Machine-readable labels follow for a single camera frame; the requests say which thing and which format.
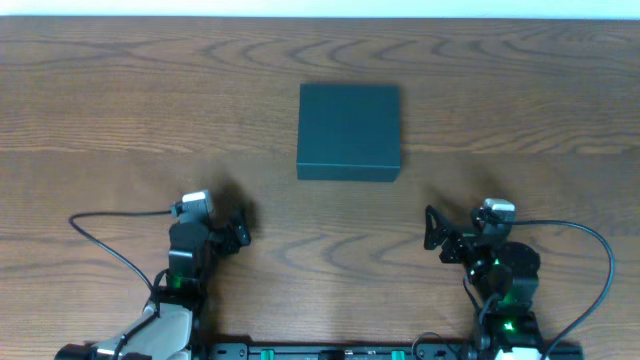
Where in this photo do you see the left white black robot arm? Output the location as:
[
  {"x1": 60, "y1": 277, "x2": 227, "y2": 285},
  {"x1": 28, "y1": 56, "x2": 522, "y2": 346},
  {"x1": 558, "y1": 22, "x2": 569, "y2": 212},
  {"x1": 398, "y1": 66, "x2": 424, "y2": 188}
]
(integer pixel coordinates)
[{"x1": 55, "y1": 201, "x2": 251, "y2": 360}]

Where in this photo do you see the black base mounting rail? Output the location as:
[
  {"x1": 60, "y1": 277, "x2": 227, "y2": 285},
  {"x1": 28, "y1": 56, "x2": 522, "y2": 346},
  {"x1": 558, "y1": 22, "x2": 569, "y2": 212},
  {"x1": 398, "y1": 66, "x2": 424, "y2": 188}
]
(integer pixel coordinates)
[{"x1": 199, "y1": 341, "x2": 585, "y2": 360}]

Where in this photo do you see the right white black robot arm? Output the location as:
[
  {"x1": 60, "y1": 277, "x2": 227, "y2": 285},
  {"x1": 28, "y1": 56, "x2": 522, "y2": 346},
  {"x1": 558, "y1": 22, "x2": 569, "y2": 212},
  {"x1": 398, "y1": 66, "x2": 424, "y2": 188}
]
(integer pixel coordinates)
[{"x1": 424, "y1": 198, "x2": 544, "y2": 360}]

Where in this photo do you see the dark green gift box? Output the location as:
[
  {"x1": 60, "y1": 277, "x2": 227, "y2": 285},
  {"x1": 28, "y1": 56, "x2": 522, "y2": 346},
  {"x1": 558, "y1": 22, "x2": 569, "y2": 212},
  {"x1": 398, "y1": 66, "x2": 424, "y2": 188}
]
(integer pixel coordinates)
[{"x1": 296, "y1": 83, "x2": 402, "y2": 182}]

